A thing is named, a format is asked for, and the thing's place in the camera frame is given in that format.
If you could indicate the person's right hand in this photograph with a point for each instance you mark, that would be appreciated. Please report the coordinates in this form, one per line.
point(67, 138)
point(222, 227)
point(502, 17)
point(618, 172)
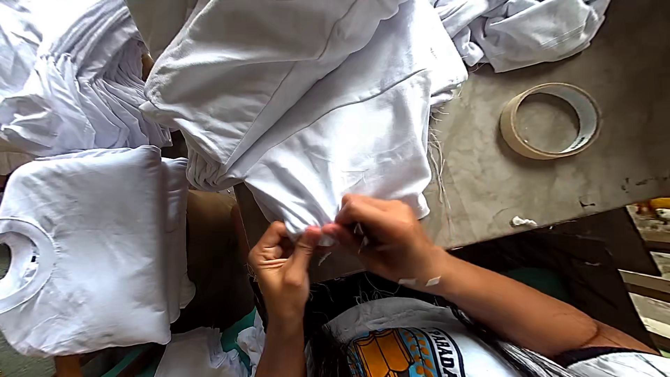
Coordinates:
point(400, 238)

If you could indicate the person's left hand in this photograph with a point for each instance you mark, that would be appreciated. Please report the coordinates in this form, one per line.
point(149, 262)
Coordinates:
point(280, 285)

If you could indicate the person's left fingers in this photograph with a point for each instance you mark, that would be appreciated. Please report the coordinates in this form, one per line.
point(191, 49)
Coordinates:
point(271, 242)

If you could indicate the person's left thumb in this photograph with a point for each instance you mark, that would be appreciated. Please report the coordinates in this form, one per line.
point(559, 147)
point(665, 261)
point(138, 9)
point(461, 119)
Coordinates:
point(302, 252)

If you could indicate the person's right fingers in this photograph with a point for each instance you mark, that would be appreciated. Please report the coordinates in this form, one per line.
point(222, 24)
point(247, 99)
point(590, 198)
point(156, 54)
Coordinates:
point(366, 209)

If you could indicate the person's right thumb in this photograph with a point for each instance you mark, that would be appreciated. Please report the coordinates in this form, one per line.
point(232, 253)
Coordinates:
point(339, 233)

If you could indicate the white garment with curved seam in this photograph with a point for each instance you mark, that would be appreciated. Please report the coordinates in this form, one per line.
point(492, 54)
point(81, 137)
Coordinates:
point(361, 141)

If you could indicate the person's left forearm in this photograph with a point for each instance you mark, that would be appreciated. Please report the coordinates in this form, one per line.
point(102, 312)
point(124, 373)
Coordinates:
point(282, 351)

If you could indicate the person's right forearm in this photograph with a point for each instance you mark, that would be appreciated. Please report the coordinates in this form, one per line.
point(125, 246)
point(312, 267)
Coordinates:
point(518, 306)

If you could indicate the pile of white cloth scraps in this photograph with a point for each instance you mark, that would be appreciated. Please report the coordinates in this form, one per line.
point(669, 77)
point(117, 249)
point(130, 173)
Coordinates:
point(199, 353)

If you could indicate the small white cloth scrap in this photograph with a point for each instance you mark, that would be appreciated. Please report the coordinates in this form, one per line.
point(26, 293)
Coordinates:
point(521, 222)

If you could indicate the stack of folded white shirts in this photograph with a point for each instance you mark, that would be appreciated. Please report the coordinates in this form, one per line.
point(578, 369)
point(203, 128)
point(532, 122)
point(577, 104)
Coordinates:
point(104, 235)

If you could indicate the beige roll of tape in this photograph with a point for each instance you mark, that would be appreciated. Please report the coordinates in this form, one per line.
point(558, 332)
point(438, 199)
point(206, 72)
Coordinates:
point(514, 128)

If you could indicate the stack of white garments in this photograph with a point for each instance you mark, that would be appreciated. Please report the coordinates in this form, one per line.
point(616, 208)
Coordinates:
point(251, 68)

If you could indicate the person's body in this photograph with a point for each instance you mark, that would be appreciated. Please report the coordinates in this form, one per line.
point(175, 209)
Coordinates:
point(471, 351)

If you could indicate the crumpled white cloth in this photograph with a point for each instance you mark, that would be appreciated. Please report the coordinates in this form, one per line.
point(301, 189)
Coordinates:
point(539, 31)

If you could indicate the pile of gathered white garments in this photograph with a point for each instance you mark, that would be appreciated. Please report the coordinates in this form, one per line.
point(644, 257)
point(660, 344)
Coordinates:
point(68, 78)

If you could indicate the wooden slatted rack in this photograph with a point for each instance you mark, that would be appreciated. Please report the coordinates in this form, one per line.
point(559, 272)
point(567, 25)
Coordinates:
point(644, 282)

